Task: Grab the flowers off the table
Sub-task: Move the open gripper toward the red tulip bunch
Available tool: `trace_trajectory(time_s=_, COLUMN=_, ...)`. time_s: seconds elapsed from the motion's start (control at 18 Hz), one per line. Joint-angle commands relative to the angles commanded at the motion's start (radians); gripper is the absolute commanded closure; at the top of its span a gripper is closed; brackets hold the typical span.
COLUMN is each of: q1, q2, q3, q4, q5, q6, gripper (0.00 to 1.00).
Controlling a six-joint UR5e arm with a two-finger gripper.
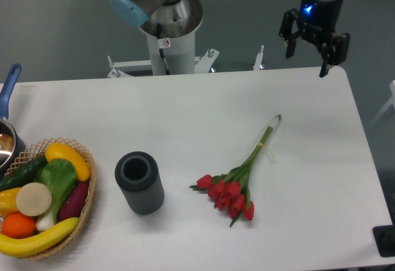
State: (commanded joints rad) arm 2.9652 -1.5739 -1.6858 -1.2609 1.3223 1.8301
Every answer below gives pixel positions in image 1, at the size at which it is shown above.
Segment woven wicker basket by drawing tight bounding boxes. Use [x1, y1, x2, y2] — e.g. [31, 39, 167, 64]
[6, 138, 97, 260]

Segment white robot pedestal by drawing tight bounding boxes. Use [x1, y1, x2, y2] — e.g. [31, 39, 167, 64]
[106, 20, 265, 78]

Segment green bok choy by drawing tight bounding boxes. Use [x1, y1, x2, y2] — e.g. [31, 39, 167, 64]
[35, 159, 77, 232]

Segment yellow bell pepper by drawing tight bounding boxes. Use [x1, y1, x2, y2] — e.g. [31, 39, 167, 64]
[0, 187, 21, 217]

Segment purple sweet potato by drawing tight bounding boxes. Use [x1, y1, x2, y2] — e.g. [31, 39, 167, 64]
[59, 182, 89, 221]

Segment red tulip bouquet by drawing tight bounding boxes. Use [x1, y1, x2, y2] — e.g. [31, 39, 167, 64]
[189, 114, 282, 227]

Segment blue handled saucepan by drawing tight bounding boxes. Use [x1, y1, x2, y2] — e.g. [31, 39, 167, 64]
[1, 64, 25, 178]

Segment white furniture piece at right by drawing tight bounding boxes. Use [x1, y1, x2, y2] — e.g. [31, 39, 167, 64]
[368, 80, 394, 128]

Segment orange fruit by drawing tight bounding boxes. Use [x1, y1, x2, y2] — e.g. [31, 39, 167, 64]
[1, 212, 36, 239]

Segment beige round disc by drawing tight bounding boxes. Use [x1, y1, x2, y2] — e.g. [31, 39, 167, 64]
[15, 182, 52, 217]

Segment black pedestal cable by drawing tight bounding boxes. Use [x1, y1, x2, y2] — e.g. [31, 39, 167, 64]
[156, 23, 171, 75]

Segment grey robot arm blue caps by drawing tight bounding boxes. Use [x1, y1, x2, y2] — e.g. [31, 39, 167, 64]
[109, 0, 351, 78]

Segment dark grey ribbed vase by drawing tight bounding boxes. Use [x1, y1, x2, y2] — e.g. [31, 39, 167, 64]
[115, 151, 165, 215]

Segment green cucumber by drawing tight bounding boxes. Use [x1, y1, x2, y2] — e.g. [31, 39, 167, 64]
[1, 155, 48, 191]

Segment yellow banana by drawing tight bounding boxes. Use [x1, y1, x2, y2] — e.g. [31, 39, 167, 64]
[1, 217, 79, 258]

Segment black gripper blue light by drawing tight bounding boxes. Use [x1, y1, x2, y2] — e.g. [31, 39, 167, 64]
[278, 0, 350, 78]

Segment black device at table edge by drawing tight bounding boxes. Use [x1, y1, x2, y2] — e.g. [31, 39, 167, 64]
[372, 225, 395, 257]

